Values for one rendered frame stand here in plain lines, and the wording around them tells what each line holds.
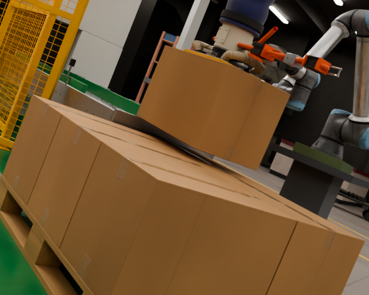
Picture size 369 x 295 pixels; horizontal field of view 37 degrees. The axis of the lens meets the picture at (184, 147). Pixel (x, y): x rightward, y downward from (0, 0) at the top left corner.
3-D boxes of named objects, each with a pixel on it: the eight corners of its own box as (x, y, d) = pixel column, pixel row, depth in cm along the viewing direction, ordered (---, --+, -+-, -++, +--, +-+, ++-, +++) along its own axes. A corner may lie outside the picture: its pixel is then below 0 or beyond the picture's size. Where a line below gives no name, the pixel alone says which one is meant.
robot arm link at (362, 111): (359, 140, 315) (367, 7, 291) (383, 148, 301) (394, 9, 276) (340, 146, 308) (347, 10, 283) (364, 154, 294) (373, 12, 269)
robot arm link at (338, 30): (343, 3, 296) (262, 89, 284) (361, 4, 286) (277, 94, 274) (351, 20, 303) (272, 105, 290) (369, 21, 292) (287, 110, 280)
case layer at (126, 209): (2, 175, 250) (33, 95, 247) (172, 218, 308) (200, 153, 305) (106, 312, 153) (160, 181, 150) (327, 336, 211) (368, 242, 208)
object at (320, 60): (300, 65, 226) (306, 54, 226) (311, 71, 231) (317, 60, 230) (315, 68, 220) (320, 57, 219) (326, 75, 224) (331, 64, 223)
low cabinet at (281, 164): (361, 208, 1414) (375, 177, 1408) (340, 205, 1213) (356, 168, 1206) (296, 179, 1507) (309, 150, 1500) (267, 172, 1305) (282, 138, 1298)
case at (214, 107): (135, 115, 290) (164, 44, 286) (192, 136, 313) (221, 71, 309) (194, 148, 241) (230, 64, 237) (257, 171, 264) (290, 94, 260)
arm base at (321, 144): (314, 151, 331) (320, 136, 330) (343, 163, 322) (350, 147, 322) (307, 146, 314) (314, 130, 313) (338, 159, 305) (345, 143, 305)
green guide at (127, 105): (61, 77, 500) (64, 68, 499) (71, 81, 506) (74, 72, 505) (139, 118, 370) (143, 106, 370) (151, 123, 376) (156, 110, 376)
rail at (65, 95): (-5, 71, 468) (2, 50, 467) (0, 73, 471) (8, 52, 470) (99, 144, 281) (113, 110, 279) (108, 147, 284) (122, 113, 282)
